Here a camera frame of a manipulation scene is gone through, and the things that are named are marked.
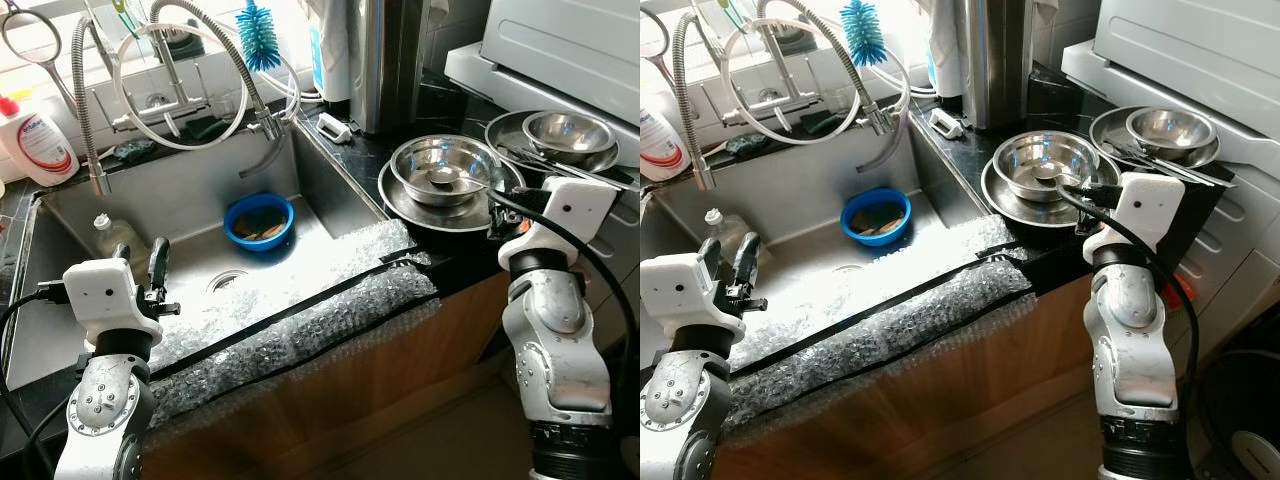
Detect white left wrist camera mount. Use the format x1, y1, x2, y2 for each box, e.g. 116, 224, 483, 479
640, 252, 748, 348
61, 257, 164, 348

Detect wire strainer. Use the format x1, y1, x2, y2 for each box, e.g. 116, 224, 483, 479
640, 8, 691, 101
0, 8, 81, 113

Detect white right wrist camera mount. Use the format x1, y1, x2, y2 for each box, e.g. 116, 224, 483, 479
1084, 172, 1186, 265
497, 176, 619, 273

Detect white drawer unit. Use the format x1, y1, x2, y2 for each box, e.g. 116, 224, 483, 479
1180, 170, 1280, 391

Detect steel tongs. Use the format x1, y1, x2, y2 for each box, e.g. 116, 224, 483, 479
1105, 140, 1239, 189
495, 143, 637, 193

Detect tall steel appliance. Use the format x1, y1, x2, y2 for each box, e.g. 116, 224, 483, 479
347, 0, 433, 136
960, 0, 1041, 133

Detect small steel bowl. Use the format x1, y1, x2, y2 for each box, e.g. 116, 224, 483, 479
522, 111, 616, 159
1127, 107, 1219, 153

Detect clear plastic bottle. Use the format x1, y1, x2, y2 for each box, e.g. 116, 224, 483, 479
703, 207, 746, 263
92, 213, 151, 263

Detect steel plate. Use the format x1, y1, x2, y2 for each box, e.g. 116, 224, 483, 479
485, 110, 621, 176
1090, 105, 1223, 171

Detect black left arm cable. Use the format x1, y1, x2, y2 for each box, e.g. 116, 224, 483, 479
0, 283, 71, 480

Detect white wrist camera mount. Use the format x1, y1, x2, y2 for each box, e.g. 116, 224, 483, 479
1084, 172, 1186, 265
640, 252, 748, 348
497, 176, 619, 273
61, 257, 164, 348

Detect steel spoon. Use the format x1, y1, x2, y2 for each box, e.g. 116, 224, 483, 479
425, 165, 493, 197
1030, 160, 1096, 191

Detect white soap bottle red pump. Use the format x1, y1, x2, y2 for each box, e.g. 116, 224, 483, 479
640, 108, 691, 183
0, 95, 81, 188

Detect black strap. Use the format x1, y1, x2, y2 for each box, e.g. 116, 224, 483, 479
150, 250, 441, 379
735, 250, 1041, 379

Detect large shallow steel basin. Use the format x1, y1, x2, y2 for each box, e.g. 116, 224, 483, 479
980, 148, 1101, 231
378, 150, 526, 236

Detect chrome spring faucet hose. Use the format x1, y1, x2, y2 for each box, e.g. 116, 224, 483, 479
70, 15, 111, 196
672, 10, 719, 193

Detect blue bottle brush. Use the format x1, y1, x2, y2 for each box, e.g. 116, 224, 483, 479
840, 0, 888, 69
236, 0, 283, 73

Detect brown wooden cabinet front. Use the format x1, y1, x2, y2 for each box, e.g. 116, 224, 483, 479
140, 270, 531, 480
715, 270, 1111, 480

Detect stainless steel sink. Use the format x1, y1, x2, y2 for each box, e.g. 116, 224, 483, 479
0, 125, 401, 391
640, 120, 1001, 386

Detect chrome gooseneck faucet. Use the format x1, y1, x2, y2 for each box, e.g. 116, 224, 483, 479
148, 0, 293, 179
755, 0, 913, 173

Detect white countertop dishwasher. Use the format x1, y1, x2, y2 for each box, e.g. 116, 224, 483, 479
1060, 0, 1280, 181
444, 0, 641, 161

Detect blue plastic bowl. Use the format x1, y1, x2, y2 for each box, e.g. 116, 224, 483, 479
841, 188, 913, 248
223, 192, 297, 253

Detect small white clip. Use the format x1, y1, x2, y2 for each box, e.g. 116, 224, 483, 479
316, 112, 354, 146
928, 107, 966, 141

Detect steel mixing bowl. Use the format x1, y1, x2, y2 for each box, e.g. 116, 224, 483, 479
993, 130, 1101, 204
390, 135, 501, 209

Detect black waste bin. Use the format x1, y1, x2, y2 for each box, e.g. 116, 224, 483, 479
1195, 350, 1280, 480

